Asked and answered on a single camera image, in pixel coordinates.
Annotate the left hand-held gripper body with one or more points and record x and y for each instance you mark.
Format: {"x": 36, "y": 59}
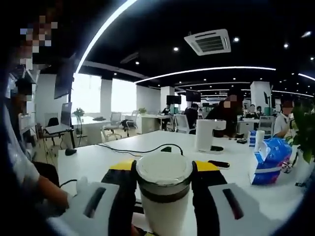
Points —
{"x": 82, "y": 185}

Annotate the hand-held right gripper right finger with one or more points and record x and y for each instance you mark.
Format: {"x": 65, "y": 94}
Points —
{"x": 204, "y": 196}

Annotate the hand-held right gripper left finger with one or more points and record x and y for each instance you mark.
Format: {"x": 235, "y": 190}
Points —
{"x": 118, "y": 196}

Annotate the white water cup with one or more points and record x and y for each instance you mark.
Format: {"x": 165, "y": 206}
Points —
{"x": 165, "y": 214}

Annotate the white brown-banded cup lid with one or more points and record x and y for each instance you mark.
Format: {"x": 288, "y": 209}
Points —
{"x": 163, "y": 169}

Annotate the white desktop water dispenser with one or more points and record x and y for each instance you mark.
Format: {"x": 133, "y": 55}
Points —
{"x": 204, "y": 135}

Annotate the black computer mouse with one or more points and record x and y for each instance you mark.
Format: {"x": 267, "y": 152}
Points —
{"x": 71, "y": 152}

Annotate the black and white oblong device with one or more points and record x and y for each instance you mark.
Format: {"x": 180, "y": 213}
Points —
{"x": 219, "y": 164}

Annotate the black chair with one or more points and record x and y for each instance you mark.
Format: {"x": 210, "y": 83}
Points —
{"x": 46, "y": 169}

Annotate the white desk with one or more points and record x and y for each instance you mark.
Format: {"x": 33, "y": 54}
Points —
{"x": 93, "y": 130}
{"x": 150, "y": 123}

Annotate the black power adapter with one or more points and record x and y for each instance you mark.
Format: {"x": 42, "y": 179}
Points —
{"x": 166, "y": 149}

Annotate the white table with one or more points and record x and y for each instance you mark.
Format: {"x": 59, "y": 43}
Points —
{"x": 265, "y": 201}

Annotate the open grey laptop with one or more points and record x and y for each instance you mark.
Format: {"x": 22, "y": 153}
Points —
{"x": 66, "y": 115}

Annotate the small green potted plant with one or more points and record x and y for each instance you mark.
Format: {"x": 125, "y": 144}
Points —
{"x": 78, "y": 112}

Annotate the black backpack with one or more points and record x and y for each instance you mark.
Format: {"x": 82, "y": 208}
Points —
{"x": 128, "y": 124}

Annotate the small blue and white box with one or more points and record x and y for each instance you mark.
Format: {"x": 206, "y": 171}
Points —
{"x": 251, "y": 140}

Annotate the blue and white tissue bundle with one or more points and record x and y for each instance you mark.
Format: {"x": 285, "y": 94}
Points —
{"x": 270, "y": 162}

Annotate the white office chair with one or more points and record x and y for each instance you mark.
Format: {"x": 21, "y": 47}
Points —
{"x": 115, "y": 118}
{"x": 182, "y": 123}

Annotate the white paper roll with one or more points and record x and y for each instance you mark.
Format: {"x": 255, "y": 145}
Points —
{"x": 259, "y": 140}

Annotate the black pillar-mounted monitor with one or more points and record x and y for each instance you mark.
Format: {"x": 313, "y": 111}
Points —
{"x": 266, "y": 98}

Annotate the curved ceiling light strip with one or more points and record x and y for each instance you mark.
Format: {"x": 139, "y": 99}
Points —
{"x": 99, "y": 32}
{"x": 209, "y": 68}

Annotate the white ceiling air conditioner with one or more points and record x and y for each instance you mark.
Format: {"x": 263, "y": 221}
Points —
{"x": 209, "y": 43}

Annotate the large black wall screen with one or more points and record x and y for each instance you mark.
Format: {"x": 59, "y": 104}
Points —
{"x": 64, "y": 78}

